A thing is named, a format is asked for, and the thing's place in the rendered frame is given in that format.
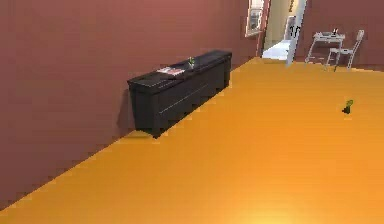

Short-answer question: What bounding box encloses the green plant in black pot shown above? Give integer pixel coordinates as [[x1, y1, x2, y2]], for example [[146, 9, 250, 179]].
[[341, 99, 355, 115]]

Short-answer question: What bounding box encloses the white table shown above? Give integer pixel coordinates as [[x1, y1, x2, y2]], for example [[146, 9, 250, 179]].
[[304, 31, 346, 65]]

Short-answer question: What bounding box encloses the black chest of drawers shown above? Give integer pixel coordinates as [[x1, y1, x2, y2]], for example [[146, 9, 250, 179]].
[[126, 49, 233, 139]]

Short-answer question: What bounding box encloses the framed wall picture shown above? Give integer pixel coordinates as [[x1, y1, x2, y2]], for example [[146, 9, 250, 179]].
[[245, 0, 266, 38]]

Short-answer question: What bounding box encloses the white room door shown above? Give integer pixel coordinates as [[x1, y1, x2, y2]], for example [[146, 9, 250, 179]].
[[285, 0, 308, 67]]

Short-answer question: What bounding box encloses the white chair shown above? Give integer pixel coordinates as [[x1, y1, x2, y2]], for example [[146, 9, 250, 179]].
[[325, 29, 365, 71]]

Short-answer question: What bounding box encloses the white and red book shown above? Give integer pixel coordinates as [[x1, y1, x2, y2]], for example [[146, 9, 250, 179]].
[[156, 66, 186, 77]]

